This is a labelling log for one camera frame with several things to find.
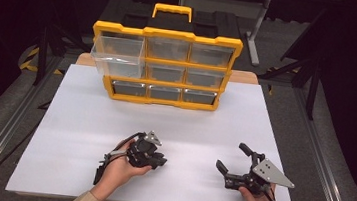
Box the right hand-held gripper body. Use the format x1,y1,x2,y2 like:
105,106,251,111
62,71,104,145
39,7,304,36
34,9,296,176
222,149,299,200

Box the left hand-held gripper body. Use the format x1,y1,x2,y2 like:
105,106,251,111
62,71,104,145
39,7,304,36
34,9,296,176
124,128,168,171

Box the person's left hand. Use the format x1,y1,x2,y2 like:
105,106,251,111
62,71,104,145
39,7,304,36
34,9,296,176
98,136,156,198

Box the black metal stand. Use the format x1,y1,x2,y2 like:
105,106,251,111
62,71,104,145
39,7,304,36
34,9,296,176
253,2,332,122
31,14,89,92

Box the set of clear organizer drawers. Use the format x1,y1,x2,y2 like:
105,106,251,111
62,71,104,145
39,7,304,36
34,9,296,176
110,33,235,108

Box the clear plastic drawer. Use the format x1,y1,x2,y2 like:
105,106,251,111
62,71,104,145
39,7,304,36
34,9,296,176
88,33,150,81

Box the grey metal stand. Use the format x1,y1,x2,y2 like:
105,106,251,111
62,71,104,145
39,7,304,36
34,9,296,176
173,0,271,68

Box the yellow black drawer organizer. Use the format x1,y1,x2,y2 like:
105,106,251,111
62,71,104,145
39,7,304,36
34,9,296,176
85,0,248,116

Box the yellow black hazard tape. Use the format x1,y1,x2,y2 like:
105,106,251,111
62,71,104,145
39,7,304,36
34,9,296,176
18,45,68,76

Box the metal floor rail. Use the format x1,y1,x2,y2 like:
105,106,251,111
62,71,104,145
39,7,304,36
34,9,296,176
0,49,65,201
281,86,357,201

